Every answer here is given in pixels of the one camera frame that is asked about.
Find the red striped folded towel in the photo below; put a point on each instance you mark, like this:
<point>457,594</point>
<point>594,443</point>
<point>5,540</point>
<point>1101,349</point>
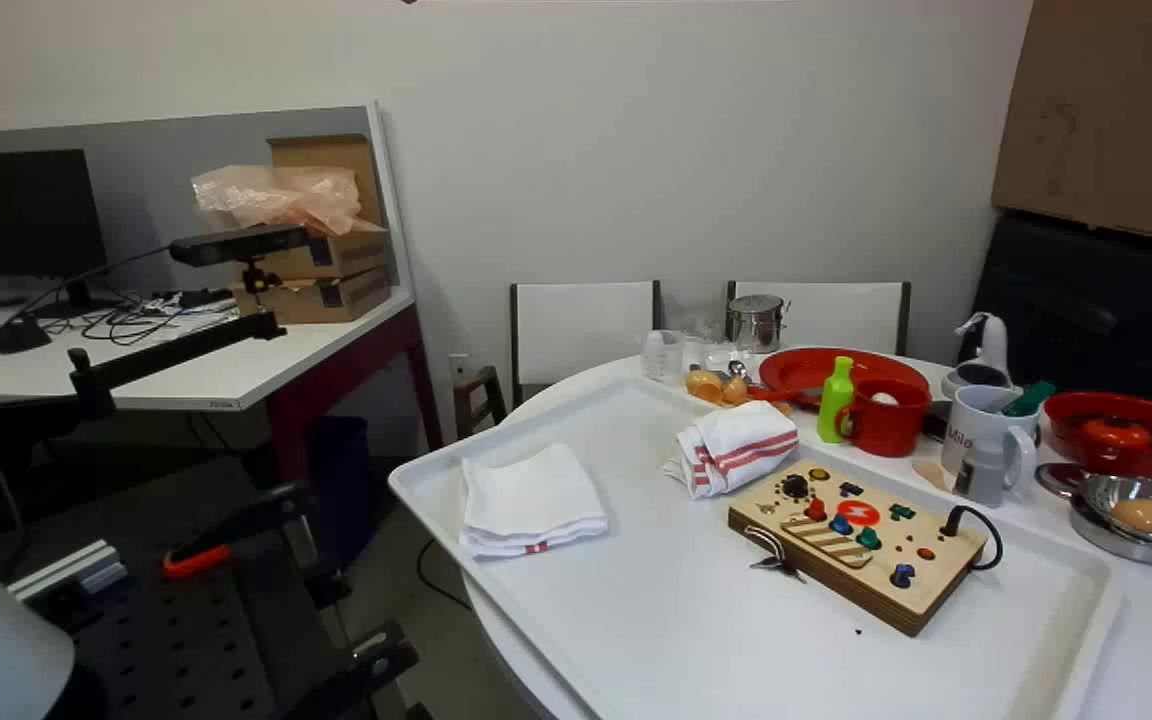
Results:
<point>736,447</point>

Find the black metal rig table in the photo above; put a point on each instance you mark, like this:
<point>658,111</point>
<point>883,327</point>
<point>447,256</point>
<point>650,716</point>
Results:
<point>202,654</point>

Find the black cabinet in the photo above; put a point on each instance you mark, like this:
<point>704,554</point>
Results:
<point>1097,315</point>

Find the white measuring pitcher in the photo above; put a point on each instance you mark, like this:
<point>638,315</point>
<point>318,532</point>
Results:
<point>981,443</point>

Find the teal utensil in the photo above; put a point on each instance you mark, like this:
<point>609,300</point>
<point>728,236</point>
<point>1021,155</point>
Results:
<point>1030,399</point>

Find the flat stacked cardboard box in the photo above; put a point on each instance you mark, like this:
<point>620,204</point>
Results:
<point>339,286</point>

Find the red bowl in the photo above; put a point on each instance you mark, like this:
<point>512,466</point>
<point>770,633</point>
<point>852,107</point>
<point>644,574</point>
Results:
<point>1064,426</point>

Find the black computer monitor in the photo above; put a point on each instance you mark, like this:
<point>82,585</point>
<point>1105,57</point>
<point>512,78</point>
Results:
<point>16,214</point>

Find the large red plate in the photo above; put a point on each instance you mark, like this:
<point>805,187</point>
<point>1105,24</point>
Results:
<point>803,368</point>

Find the white desk with red legs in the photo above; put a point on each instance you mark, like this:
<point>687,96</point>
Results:
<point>228,365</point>

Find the red tomato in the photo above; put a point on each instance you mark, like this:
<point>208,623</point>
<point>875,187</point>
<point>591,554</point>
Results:
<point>1117,436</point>

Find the stainless steel bowl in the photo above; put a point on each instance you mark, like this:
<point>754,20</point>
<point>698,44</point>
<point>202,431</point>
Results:
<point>1095,516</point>

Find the dark waste bin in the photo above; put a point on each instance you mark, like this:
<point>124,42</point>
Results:
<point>339,486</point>

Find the aluminium rail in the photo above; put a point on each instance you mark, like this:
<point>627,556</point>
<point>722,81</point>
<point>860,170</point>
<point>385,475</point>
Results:
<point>61,568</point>

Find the clear plastic container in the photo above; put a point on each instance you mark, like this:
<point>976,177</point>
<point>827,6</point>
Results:
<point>718,355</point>
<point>663,358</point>

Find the bunch of metal keys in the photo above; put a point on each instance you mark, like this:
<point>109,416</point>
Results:
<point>777,562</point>

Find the black round lamp base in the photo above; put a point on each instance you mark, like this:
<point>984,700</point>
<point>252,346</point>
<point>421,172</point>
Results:
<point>22,334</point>

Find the red cup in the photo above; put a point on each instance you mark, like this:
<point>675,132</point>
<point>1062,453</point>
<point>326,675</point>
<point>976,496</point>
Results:
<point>891,426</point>

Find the plain white folded towel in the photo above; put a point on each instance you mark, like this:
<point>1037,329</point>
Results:
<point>531,500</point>

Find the large brown cardboard sheet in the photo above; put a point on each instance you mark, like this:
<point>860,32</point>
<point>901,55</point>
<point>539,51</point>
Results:
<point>1101,107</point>

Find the white chair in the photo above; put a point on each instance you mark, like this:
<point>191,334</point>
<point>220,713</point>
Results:
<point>583,334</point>
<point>842,315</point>

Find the wooden button busy board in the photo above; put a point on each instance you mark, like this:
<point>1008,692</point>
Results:
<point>926,588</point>

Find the black stereo camera bar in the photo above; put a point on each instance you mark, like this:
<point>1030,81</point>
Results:
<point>236,245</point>

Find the crumpled pink plastic bag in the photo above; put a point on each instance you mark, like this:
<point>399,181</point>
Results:
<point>269,196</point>

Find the open upright cardboard box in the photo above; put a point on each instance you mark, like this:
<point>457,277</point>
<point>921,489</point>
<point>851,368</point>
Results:
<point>339,155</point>

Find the small green bottle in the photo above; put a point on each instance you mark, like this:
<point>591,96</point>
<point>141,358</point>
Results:
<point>836,400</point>

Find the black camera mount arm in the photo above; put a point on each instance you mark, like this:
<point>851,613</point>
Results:
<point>176,349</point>

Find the small wooden stool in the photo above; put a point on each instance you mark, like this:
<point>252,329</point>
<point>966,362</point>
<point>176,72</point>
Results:
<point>480,400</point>

